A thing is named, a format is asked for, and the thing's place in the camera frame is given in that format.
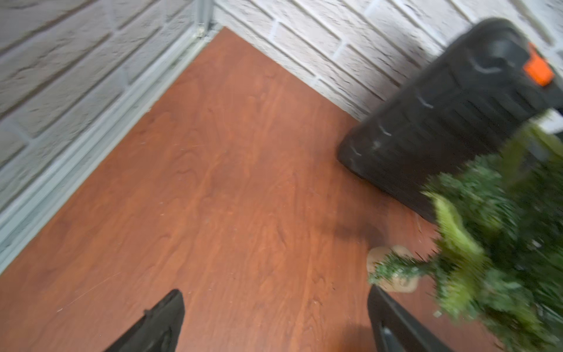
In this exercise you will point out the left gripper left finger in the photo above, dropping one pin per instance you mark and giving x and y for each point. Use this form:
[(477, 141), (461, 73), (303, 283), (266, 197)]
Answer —
[(158, 329)]

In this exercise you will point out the black tool case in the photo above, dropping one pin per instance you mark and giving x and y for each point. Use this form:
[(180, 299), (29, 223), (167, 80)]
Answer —
[(465, 103)]

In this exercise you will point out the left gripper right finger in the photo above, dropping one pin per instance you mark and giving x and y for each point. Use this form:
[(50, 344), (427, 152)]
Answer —
[(395, 329)]

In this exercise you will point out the small green christmas tree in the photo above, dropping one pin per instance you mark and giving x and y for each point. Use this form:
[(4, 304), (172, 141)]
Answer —
[(498, 256)]

